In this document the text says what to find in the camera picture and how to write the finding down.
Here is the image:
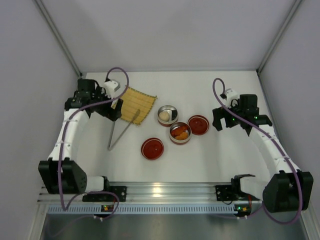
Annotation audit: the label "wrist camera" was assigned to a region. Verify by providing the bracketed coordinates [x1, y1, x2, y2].
[220, 88, 239, 108]
[103, 79, 121, 99]

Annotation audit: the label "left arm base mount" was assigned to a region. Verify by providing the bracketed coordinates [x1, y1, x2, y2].
[82, 185, 128, 203]

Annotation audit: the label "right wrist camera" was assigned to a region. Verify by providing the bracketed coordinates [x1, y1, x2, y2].
[220, 88, 239, 108]

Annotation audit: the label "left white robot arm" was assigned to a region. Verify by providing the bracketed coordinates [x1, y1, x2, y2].
[38, 79, 123, 194]

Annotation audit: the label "rice ball with seaweed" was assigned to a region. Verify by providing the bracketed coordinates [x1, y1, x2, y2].
[170, 110, 178, 122]

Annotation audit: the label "far steel red bowl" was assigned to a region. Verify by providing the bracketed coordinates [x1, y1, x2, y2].
[157, 105, 179, 127]

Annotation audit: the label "steel red bowl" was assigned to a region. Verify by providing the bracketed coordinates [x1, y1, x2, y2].
[169, 122, 192, 145]
[157, 105, 179, 127]

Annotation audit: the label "right red lid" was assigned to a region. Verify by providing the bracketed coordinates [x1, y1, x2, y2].
[187, 115, 210, 136]

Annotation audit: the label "near steel red bowl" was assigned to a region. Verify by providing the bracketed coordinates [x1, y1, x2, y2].
[169, 122, 192, 145]

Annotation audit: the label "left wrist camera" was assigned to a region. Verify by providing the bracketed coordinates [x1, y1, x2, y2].
[103, 79, 121, 99]

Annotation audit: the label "bamboo mat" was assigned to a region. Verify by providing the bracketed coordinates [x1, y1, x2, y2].
[120, 87, 157, 126]

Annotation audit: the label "red lid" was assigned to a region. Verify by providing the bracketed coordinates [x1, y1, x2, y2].
[187, 115, 210, 136]
[140, 137, 165, 161]

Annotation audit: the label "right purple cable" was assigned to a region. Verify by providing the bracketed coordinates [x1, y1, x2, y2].
[212, 78, 305, 225]

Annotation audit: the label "left red lid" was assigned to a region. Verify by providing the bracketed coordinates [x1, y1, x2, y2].
[140, 137, 165, 161]

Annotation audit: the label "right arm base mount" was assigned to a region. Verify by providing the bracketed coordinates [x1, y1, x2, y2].
[215, 174, 258, 202]

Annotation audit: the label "orange fried piece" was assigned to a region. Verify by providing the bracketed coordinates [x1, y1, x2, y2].
[175, 131, 189, 141]

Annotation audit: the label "metal tongs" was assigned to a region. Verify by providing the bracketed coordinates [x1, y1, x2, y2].
[107, 109, 141, 151]

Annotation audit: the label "round white bun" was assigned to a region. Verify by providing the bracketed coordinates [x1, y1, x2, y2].
[158, 111, 170, 122]

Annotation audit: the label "aluminium rail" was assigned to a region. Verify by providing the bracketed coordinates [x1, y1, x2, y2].
[37, 181, 272, 205]

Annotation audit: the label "slotted cable duct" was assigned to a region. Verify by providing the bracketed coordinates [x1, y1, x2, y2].
[47, 203, 240, 215]

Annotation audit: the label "red sausage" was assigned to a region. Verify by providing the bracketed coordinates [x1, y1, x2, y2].
[170, 128, 177, 138]

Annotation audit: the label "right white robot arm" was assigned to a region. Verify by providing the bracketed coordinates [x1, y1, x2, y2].
[212, 88, 314, 213]

